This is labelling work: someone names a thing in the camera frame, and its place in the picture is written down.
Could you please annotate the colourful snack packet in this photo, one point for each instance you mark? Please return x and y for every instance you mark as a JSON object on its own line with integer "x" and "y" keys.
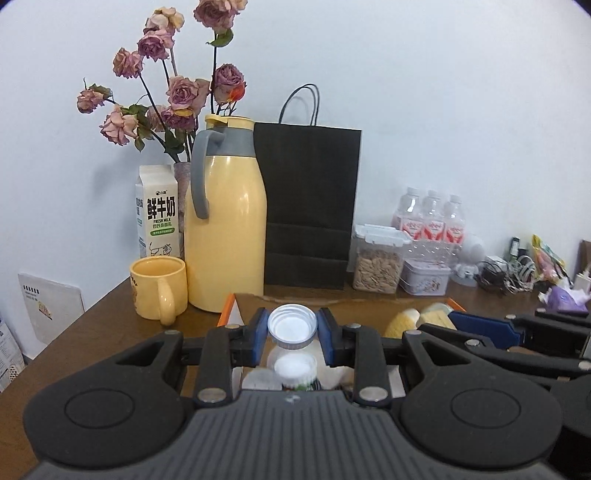
{"x": 547, "y": 258}

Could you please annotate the blue white box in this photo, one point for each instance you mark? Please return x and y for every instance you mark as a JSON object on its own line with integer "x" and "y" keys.
{"x": 9, "y": 350}

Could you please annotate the yellow mug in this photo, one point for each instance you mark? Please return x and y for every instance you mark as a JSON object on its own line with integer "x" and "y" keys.
{"x": 152, "y": 290}

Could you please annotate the black paper bag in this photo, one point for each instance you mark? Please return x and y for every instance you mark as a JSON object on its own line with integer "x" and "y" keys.
{"x": 307, "y": 207}

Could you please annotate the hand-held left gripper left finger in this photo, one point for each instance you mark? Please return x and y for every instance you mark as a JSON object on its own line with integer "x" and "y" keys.
{"x": 261, "y": 337}

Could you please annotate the dried pink rose bouquet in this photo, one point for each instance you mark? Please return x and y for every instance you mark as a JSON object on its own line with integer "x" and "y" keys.
{"x": 184, "y": 92}

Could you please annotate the white plug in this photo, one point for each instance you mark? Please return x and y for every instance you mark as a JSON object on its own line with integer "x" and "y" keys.
{"x": 583, "y": 281}

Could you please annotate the grey flower vase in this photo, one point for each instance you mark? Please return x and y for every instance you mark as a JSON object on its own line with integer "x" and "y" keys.
{"x": 180, "y": 184}

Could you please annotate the clear water bottle red label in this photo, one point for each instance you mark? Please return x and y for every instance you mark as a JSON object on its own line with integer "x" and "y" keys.
{"x": 433, "y": 217}
{"x": 454, "y": 221}
{"x": 407, "y": 212}

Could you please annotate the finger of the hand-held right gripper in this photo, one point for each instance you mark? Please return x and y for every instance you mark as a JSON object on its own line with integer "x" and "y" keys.
{"x": 485, "y": 330}
{"x": 531, "y": 364}

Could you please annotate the purple tissue pack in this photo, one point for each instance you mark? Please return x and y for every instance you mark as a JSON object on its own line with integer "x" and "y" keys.
{"x": 563, "y": 297}

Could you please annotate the small white capped bottle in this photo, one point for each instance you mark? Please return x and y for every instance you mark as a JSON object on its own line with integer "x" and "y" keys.
{"x": 293, "y": 369}

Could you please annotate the yellow thermos jug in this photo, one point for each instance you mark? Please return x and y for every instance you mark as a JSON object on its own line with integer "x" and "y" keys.
{"x": 226, "y": 221}

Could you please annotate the clear seed container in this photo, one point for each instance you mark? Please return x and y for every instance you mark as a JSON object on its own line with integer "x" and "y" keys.
{"x": 376, "y": 272}

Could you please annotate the yellow white plush sheep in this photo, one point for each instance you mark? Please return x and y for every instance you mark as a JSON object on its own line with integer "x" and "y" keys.
{"x": 401, "y": 323}

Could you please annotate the printed tin box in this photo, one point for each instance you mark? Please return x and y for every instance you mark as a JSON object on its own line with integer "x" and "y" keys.
{"x": 425, "y": 279}

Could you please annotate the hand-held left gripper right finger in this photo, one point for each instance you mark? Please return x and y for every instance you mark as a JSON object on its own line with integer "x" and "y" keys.
{"x": 328, "y": 337}

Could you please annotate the white power adapter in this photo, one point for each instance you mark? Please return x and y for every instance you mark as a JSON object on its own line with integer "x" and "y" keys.
{"x": 494, "y": 261}

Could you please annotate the black charger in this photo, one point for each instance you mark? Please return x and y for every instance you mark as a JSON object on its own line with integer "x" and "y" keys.
{"x": 517, "y": 247}

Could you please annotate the white milk carton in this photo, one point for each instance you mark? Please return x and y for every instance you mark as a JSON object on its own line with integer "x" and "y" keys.
{"x": 157, "y": 217}

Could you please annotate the orange red cardboard box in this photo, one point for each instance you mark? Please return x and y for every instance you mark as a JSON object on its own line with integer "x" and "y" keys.
{"x": 360, "y": 309}

